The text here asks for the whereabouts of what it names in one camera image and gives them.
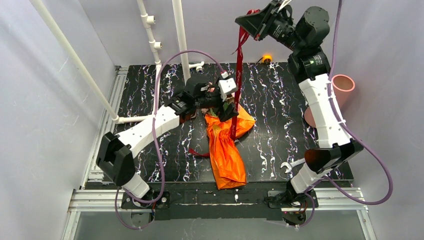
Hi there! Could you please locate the dark red ribbon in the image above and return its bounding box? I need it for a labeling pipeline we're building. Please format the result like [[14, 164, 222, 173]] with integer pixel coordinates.
[[188, 9, 261, 158]]

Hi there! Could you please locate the orange wrapping paper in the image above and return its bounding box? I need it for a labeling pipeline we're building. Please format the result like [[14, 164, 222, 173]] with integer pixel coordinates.
[[204, 114, 247, 190]]

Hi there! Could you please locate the pink flower bunch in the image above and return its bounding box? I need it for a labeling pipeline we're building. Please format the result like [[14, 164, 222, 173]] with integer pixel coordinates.
[[207, 102, 232, 122]]

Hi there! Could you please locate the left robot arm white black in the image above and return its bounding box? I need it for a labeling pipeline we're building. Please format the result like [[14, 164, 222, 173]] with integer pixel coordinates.
[[96, 73, 238, 204]]

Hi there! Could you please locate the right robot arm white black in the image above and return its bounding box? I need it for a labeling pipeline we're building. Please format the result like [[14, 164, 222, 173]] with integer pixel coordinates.
[[235, 0, 363, 194]]

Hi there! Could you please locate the pink cylindrical vase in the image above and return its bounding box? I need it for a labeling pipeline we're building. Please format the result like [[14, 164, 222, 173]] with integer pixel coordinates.
[[303, 74, 356, 128]]

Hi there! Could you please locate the yellow round button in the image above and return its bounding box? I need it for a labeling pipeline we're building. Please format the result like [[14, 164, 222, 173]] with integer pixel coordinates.
[[257, 54, 273, 64]]

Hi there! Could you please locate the silver wrench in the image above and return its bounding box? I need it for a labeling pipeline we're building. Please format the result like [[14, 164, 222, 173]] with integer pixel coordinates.
[[280, 158, 305, 174]]

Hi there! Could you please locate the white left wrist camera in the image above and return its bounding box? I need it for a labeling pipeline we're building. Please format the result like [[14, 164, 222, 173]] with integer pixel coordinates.
[[218, 78, 238, 102]]

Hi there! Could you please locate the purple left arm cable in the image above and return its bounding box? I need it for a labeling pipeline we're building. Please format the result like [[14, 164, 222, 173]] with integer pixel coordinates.
[[114, 49, 229, 231]]

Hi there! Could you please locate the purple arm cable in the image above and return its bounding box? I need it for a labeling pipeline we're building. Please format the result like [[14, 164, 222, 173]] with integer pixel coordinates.
[[114, 49, 229, 231], [278, 0, 394, 229]]

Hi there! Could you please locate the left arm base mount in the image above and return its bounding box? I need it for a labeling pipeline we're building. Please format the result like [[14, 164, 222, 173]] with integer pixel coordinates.
[[121, 190, 170, 227]]

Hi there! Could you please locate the white PVC pipe frame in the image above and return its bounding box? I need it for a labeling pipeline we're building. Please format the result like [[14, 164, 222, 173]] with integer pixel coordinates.
[[30, 0, 206, 125]]

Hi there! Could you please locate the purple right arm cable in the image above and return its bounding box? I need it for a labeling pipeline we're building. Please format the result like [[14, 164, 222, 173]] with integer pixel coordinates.
[[278, 0, 394, 229]]

